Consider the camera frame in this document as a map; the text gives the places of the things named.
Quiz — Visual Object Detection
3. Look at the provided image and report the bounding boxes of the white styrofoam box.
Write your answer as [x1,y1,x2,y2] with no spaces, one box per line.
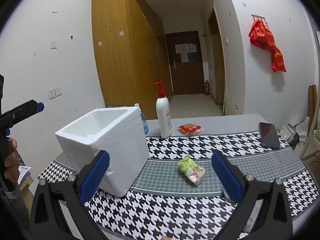
[55,106,149,197]

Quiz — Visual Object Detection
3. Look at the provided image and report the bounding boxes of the grey sock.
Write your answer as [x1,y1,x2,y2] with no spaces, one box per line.
[222,188,233,203]

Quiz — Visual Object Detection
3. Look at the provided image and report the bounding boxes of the person's left hand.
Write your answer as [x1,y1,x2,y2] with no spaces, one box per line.
[4,138,20,183]

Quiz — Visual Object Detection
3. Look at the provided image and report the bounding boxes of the black smartphone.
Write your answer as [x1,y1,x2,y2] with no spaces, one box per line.
[259,122,280,150]

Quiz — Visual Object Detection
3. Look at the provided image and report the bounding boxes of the green tissue packet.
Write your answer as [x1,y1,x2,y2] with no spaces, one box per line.
[178,155,206,186]

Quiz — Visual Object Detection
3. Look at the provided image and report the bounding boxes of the small blue spray bottle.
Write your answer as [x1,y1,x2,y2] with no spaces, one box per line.
[135,103,149,135]

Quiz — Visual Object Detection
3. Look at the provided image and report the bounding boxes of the houndstooth tablecloth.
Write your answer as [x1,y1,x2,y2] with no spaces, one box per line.
[37,131,313,240]

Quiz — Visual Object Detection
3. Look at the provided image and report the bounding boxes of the white bag on floor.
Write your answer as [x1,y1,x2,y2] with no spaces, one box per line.
[279,116,310,146]

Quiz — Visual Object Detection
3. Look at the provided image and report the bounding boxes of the wooden wardrobe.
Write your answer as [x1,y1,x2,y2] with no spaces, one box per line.
[92,0,172,120]

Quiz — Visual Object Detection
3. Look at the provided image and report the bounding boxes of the white lotion pump bottle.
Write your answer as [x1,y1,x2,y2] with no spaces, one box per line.
[151,82,172,138]

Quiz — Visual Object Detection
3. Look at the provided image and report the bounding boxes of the red snack packet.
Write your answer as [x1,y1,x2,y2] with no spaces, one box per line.
[177,123,202,136]

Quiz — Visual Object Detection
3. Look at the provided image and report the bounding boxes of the red fire extinguisher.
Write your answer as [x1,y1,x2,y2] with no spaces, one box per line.
[204,80,210,95]

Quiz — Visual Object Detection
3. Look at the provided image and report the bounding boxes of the dark brown entrance door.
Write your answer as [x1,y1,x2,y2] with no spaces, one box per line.
[165,31,204,95]

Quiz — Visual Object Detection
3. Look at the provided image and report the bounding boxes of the papers posted on door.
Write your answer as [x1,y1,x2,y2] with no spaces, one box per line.
[175,43,197,63]

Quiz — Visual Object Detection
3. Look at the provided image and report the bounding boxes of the side wooden door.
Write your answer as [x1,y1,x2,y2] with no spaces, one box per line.
[208,8,226,115]

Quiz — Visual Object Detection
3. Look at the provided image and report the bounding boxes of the red hanging bags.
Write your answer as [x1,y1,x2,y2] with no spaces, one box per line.
[248,18,286,73]

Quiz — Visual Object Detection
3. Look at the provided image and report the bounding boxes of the wall power socket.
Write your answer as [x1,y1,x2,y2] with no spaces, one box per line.
[47,87,62,100]

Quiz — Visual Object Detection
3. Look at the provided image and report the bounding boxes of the wall light switch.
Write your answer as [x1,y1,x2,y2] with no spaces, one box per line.
[50,41,57,49]

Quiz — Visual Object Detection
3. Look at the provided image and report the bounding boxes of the wall coat hook rack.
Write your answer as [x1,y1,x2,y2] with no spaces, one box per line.
[252,14,266,22]

